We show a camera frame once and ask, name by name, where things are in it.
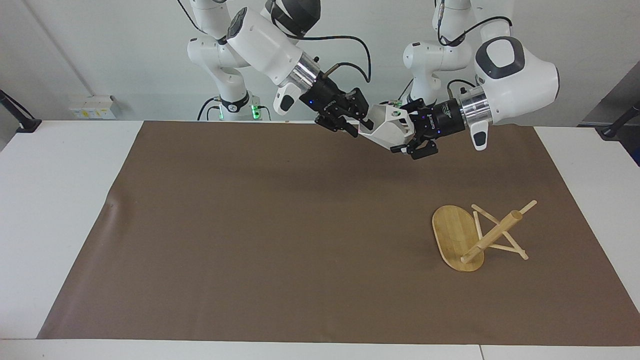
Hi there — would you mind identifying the white faceted cup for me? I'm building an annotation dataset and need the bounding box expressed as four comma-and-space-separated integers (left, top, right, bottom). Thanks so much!
358, 103, 416, 151

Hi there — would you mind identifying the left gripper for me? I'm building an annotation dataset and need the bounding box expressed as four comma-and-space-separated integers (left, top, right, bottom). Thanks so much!
391, 98, 467, 161

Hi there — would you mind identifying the white wall socket box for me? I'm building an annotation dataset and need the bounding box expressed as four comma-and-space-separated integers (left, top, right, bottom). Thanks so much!
68, 94, 122, 120

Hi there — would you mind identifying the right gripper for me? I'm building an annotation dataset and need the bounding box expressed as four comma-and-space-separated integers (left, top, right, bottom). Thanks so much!
299, 75, 375, 139

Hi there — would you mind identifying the black stand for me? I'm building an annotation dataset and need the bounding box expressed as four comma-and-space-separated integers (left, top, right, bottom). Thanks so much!
0, 89, 43, 134
596, 100, 640, 139

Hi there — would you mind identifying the wooden cup rack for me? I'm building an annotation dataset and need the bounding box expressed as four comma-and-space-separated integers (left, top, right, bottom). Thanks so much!
432, 200, 538, 273

